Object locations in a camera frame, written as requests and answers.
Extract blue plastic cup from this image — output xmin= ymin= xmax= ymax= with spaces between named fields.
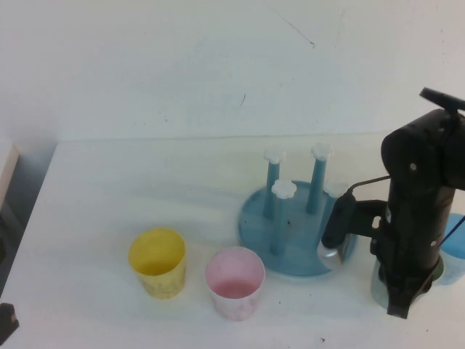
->
xmin=437 ymin=212 xmax=465 ymax=286

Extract black right camera bracket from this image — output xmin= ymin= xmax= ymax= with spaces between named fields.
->
xmin=347 ymin=198 xmax=392 ymax=243

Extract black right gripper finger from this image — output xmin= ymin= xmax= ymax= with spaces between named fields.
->
xmin=386 ymin=270 xmax=434 ymax=320

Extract green plastic cup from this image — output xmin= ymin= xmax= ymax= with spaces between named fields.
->
xmin=370 ymin=250 xmax=446 ymax=310

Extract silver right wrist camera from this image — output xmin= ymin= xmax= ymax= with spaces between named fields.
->
xmin=316 ymin=192 xmax=359 ymax=272

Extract yellow plastic cup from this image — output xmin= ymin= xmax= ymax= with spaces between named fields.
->
xmin=129 ymin=227 xmax=187 ymax=300

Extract blue cup stand white caps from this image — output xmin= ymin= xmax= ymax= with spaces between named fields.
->
xmin=236 ymin=143 xmax=360 ymax=279

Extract pink plastic cup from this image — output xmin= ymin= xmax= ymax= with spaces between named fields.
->
xmin=203 ymin=246 xmax=266 ymax=323

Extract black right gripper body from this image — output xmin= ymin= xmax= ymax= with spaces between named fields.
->
xmin=369 ymin=232 xmax=443 ymax=292

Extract black right camera cable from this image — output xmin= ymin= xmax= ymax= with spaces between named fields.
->
xmin=344 ymin=174 xmax=393 ymax=197

